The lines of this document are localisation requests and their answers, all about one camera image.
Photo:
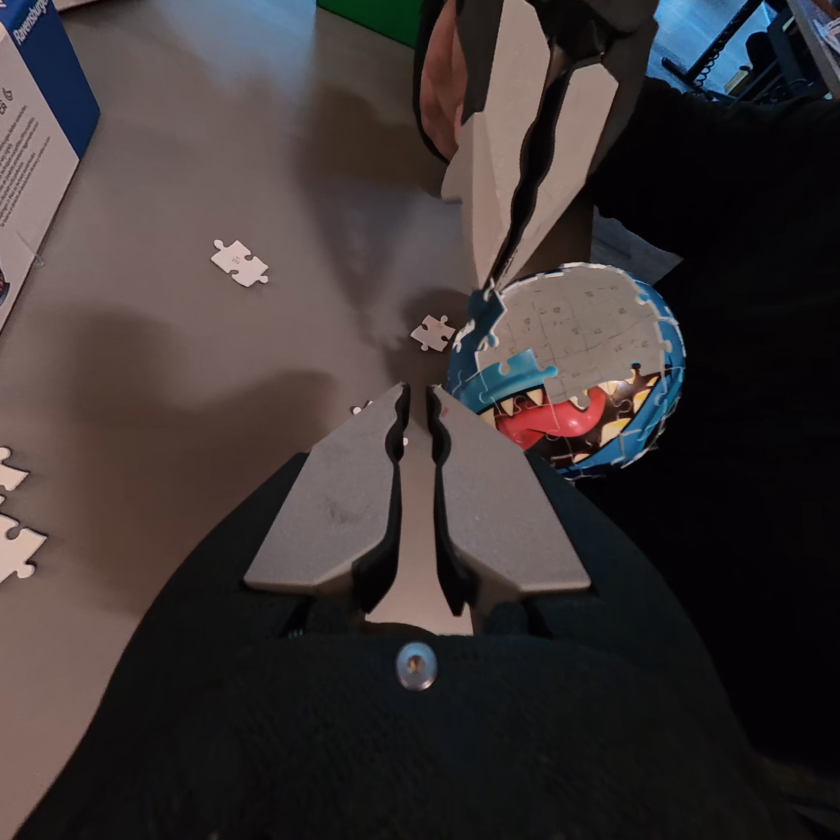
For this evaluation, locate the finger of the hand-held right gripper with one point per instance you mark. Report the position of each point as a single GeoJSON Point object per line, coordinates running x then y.
{"type": "Point", "coordinates": [584, 118]}
{"type": "Point", "coordinates": [505, 131]}

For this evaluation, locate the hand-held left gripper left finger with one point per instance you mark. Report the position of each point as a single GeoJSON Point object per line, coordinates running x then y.
{"type": "Point", "coordinates": [328, 518]}

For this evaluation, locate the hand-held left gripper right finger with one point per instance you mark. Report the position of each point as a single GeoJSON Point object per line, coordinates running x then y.
{"type": "Point", "coordinates": [505, 518]}

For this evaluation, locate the blue puzzle ball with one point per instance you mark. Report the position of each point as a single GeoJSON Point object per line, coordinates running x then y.
{"type": "Point", "coordinates": [590, 328]}

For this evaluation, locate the colourful cartoon puzzle box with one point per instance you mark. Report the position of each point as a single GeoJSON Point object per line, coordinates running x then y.
{"type": "Point", "coordinates": [33, 131]}

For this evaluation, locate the person's right hand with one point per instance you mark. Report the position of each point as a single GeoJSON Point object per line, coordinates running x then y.
{"type": "Point", "coordinates": [439, 85]}

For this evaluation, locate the green plastic bin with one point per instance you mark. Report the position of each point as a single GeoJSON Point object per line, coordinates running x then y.
{"type": "Point", "coordinates": [367, 19]}

